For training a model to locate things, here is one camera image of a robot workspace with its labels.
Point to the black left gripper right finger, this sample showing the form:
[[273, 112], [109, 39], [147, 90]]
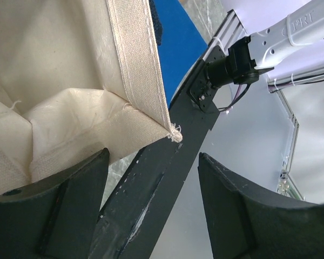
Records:
[[245, 220]]

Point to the beige canvas tote bag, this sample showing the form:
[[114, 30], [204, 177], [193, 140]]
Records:
[[77, 77]]

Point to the blue folded t-shirt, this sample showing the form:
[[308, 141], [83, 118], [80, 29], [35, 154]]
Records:
[[179, 42]]

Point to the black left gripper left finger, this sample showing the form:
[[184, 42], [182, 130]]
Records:
[[54, 217]]

